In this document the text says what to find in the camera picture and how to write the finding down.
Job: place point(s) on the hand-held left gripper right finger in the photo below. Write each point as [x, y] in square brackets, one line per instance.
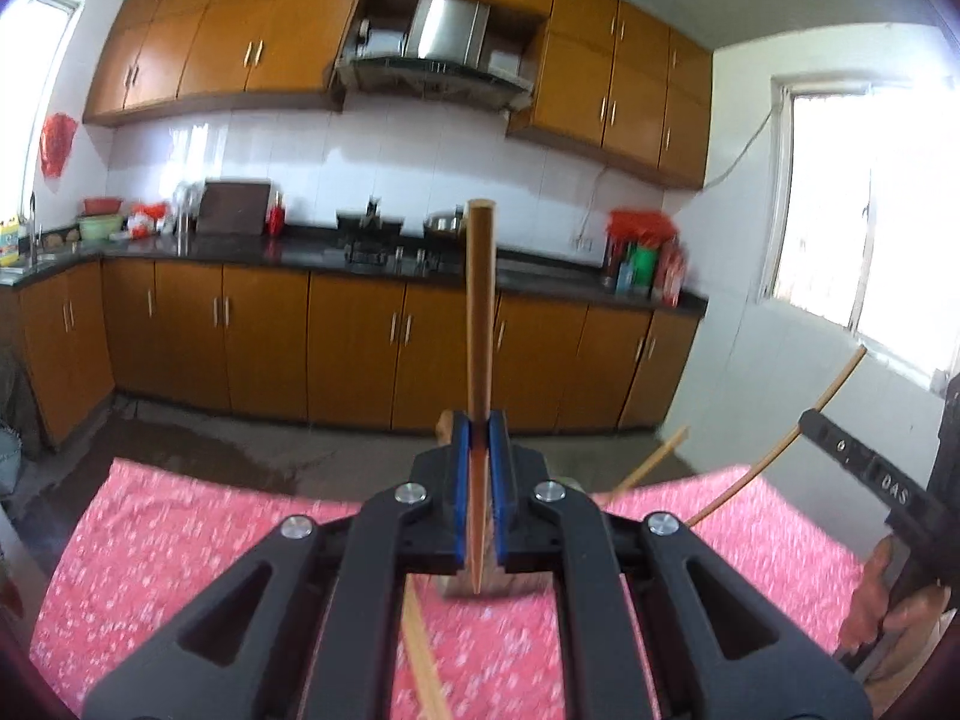
[499, 495]

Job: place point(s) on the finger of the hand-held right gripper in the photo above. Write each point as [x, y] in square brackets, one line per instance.
[862, 469]

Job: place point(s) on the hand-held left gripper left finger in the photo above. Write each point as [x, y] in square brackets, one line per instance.
[458, 495]

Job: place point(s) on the perforated metal chopstick holder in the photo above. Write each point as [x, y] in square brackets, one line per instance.
[519, 583]

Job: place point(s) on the light bamboo chopstick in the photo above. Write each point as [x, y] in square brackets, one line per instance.
[750, 471]
[652, 465]
[424, 652]

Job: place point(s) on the dark brown chopstick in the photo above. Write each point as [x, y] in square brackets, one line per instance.
[480, 315]

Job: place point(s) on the person's right hand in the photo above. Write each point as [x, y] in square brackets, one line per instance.
[874, 600]

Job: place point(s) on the large white-framed window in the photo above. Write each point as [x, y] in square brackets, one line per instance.
[862, 225]

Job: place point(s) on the wooden lower cabinets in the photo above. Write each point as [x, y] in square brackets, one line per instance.
[262, 345]

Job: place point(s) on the wooden cabinets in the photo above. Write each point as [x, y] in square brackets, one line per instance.
[225, 37]
[262, 345]

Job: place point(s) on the small blue bottle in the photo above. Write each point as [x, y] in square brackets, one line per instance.
[625, 279]

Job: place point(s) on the black gas stove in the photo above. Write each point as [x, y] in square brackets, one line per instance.
[375, 255]

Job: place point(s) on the dark sauce bottle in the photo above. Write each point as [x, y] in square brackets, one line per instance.
[613, 262]

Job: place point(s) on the green bottle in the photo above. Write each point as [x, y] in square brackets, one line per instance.
[643, 266]

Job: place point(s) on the steel pot with lid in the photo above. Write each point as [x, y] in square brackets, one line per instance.
[442, 225]

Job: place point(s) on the red-labelled oil bottle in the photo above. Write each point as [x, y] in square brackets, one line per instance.
[670, 277]

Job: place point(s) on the pink floral tablecloth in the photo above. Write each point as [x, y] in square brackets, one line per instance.
[187, 540]

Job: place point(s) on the black wok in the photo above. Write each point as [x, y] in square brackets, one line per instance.
[367, 223]

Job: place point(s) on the black kitchen countertop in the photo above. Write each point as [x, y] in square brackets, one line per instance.
[300, 247]

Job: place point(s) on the red plastic bag over bottles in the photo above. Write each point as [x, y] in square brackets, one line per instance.
[637, 225]

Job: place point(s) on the red bottle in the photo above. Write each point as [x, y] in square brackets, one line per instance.
[276, 219]

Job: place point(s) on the dark wooden cutting board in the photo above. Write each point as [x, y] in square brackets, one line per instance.
[232, 208]

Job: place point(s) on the steel cup with clear bag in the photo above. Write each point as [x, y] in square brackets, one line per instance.
[184, 217]

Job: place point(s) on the red and white plastic bag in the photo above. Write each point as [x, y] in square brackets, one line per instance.
[146, 217]

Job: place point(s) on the green plastic basin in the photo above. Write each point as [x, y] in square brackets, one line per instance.
[100, 229]

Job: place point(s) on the dark cloth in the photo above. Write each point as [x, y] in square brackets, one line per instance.
[16, 405]

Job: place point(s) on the red plastic basin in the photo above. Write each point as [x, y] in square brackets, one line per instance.
[103, 205]

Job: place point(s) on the steel range hood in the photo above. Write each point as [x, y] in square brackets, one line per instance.
[442, 26]

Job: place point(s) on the steel sink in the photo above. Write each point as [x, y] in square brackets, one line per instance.
[37, 261]

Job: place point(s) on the steel sink faucet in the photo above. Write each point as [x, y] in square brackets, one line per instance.
[34, 232]

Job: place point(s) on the wooden upper cabinets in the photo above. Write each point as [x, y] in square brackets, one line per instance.
[225, 37]

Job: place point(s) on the yellow dish soap bottle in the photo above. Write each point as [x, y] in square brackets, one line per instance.
[9, 240]

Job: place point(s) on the small white-framed window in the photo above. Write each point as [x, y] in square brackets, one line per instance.
[30, 90]

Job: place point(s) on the white wall socket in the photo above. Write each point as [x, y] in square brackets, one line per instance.
[585, 243]

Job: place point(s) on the red plastic bag on wall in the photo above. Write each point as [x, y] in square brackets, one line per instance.
[58, 142]

